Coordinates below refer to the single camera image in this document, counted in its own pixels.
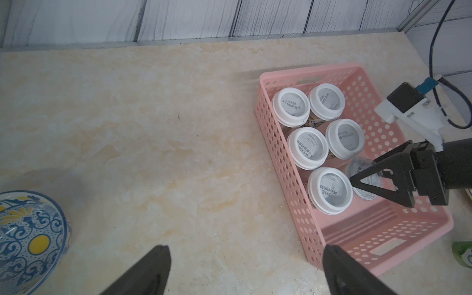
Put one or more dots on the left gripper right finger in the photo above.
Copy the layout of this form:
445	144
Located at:
346	276

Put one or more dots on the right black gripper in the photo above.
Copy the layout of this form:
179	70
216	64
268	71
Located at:
411	167

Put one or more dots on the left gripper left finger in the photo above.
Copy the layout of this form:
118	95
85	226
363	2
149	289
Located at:
146	277

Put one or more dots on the pink perforated plastic basket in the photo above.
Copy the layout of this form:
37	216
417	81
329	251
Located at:
378	233

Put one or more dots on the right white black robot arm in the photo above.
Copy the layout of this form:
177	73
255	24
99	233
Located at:
455	164

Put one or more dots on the blue yellow patterned bowl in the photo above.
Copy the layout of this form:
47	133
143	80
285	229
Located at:
35	235

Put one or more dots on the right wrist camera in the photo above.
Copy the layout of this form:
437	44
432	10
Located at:
412	106

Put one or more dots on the right aluminium frame post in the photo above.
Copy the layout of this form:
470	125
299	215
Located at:
417	15

